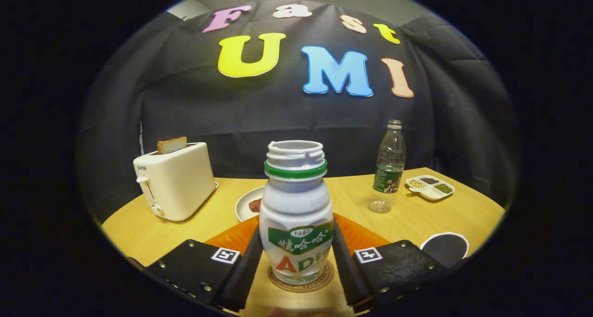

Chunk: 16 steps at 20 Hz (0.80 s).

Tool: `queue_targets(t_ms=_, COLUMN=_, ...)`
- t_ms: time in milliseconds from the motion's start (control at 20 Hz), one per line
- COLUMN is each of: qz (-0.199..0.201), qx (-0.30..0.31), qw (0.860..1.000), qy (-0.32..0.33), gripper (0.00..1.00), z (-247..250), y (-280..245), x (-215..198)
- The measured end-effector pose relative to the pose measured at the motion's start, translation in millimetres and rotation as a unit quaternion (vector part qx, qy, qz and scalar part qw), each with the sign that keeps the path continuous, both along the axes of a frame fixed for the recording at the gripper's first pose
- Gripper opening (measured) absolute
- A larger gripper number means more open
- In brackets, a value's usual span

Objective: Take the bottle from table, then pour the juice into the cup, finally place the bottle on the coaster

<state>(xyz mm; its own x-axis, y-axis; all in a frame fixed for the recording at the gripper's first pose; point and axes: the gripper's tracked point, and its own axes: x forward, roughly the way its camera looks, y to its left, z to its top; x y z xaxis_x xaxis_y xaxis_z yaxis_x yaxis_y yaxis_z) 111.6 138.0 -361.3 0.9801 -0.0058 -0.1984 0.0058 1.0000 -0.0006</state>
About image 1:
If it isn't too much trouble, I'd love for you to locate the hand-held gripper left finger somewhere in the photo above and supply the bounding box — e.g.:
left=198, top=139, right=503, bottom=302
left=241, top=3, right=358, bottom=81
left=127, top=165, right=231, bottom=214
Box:
left=141, top=215, right=265, bottom=313

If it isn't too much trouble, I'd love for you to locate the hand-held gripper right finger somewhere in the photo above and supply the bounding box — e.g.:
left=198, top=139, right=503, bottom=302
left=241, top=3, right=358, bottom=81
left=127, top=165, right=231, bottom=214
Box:
left=332, top=213, right=450, bottom=314

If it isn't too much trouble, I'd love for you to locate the round cork coaster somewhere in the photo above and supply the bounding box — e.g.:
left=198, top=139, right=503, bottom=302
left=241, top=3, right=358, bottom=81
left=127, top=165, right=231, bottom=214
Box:
left=268, top=260, right=335, bottom=293

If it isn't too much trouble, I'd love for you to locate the white juice bottle green label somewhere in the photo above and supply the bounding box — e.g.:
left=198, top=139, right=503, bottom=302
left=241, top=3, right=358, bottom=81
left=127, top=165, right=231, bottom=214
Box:
left=259, top=140, right=334, bottom=286

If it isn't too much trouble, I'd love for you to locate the white cup wooden handle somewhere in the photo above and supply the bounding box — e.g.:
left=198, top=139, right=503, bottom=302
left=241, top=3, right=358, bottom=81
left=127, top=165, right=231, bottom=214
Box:
left=420, top=232, right=470, bottom=269

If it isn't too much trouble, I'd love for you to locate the clear plastic water bottle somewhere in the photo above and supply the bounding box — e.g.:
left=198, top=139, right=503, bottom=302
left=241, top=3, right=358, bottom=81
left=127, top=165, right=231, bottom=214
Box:
left=369, top=119, right=407, bottom=214

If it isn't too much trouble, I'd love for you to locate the white round plate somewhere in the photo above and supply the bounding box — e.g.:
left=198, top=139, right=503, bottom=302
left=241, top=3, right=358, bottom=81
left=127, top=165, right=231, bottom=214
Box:
left=235, top=186, right=265, bottom=222

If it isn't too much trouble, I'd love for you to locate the wooden table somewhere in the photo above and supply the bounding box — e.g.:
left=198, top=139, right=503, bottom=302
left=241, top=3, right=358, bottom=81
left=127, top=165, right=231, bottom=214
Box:
left=101, top=167, right=505, bottom=317

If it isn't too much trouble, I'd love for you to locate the white toaster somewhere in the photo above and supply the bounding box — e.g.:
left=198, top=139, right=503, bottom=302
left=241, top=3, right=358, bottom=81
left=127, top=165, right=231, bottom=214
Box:
left=133, top=142, right=219, bottom=222

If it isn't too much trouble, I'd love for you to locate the white divided grain dish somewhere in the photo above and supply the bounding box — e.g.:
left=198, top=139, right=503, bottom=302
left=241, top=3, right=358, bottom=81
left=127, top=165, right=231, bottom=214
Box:
left=406, top=175, right=456, bottom=202

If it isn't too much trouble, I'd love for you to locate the toast slice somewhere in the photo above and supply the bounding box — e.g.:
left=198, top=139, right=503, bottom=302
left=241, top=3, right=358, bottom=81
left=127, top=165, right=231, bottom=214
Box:
left=157, top=137, right=188, bottom=155

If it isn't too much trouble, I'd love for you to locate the black backdrop cloth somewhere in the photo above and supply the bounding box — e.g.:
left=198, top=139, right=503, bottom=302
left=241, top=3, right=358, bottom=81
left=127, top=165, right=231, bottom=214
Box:
left=76, top=0, right=518, bottom=225

